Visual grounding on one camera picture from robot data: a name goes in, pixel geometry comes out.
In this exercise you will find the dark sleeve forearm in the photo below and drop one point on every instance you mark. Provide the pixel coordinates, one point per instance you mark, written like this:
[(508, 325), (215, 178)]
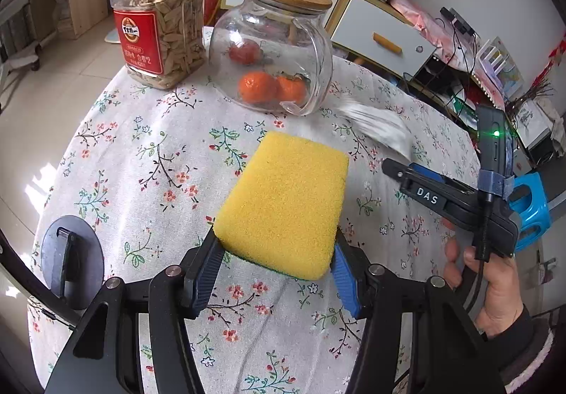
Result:
[(530, 355)]

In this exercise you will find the low side shelf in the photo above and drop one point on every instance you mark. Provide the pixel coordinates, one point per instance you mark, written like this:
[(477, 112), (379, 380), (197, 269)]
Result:
[(454, 93)]

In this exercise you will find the right hand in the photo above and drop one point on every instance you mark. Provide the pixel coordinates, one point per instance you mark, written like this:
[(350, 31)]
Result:
[(503, 302)]

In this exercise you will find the yellow sponge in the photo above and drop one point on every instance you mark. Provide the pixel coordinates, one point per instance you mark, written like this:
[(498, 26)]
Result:
[(284, 211)]

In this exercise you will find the silver foil wrapper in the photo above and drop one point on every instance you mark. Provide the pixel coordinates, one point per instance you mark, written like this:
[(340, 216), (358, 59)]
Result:
[(383, 126)]

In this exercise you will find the black phone stand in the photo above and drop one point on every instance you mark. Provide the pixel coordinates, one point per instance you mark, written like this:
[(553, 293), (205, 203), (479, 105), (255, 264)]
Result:
[(73, 266)]

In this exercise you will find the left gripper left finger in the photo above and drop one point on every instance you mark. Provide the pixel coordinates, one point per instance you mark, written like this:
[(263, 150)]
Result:
[(102, 354)]

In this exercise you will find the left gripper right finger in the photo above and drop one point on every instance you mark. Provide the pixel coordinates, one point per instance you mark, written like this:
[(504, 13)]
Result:
[(448, 355)]

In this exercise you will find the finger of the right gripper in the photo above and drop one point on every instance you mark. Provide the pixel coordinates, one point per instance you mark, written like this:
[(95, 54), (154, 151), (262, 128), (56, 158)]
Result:
[(400, 170), (423, 173)]

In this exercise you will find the pink cloth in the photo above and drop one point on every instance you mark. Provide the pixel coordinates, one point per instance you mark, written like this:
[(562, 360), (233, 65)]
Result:
[(450, 47)]

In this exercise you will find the glass jar with wooden lid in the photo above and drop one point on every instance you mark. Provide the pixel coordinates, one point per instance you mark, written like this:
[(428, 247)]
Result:
[(273, 55)]

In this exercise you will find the plastic jar of seeds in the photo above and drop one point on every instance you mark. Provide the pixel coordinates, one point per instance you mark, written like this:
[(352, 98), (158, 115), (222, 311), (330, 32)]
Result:
[(161, 40)]

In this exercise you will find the phone on gripper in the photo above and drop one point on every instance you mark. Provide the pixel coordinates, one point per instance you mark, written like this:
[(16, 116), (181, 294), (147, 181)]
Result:
[(495, 143)]

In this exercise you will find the blue plastic stool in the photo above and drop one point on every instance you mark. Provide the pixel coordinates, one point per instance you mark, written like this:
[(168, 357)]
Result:
[(529, 200)]

